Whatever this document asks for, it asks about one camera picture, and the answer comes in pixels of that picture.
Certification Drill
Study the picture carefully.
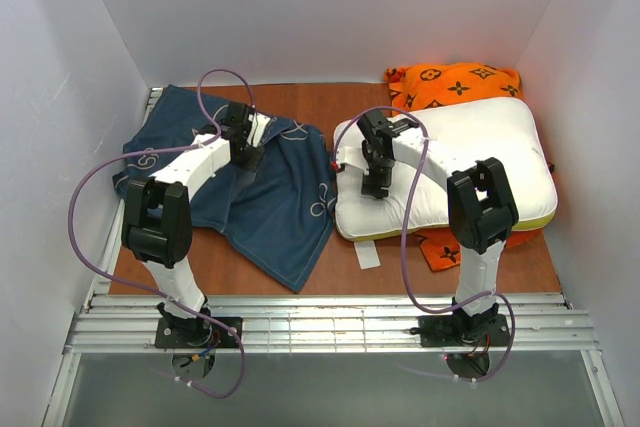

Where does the dark blue pillowcase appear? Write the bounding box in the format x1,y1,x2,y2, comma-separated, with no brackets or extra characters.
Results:
112,85,336,292

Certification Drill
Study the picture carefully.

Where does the white pillow yellow edge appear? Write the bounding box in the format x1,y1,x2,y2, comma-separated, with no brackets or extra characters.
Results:
333,97,558,241

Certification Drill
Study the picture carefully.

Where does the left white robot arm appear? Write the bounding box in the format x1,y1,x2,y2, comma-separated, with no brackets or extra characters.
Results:
122,102,271,320

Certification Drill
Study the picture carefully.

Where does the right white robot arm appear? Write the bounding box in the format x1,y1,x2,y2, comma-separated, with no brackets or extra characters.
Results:
355,108,519,319

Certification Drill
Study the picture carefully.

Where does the orange patterned blanket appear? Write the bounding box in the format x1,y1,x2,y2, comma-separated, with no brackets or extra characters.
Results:
384,63,558,252

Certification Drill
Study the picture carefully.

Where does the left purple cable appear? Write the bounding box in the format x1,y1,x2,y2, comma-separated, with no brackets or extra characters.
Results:
67,68,259,399

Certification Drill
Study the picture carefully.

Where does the purple cable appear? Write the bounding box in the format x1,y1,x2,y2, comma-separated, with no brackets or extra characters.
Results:
332,106,514,384
67,68,259,399

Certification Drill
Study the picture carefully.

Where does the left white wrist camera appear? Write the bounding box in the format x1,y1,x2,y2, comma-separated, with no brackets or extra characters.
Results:
247,112,275,148

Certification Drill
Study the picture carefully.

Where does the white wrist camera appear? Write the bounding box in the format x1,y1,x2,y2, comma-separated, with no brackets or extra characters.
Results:
330,147,368,172
247,112,275,148

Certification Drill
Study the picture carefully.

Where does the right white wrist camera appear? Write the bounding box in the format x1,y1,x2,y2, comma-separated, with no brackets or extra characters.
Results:
330,147,368,172

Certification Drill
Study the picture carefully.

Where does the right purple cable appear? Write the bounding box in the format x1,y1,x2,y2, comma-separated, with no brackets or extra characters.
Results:
332,106,514,384

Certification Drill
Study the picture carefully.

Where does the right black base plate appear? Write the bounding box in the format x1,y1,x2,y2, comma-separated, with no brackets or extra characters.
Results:
409,314,510,347

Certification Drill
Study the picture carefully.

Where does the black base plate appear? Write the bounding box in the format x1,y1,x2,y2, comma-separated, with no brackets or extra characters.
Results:
154,316,243,349
409,314,510,347

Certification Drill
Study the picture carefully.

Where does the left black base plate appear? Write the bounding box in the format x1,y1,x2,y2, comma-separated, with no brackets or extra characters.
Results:
154,316,243,349

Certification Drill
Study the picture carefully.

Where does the aluminium rail frame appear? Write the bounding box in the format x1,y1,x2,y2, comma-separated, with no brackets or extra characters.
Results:
43,292,624,426

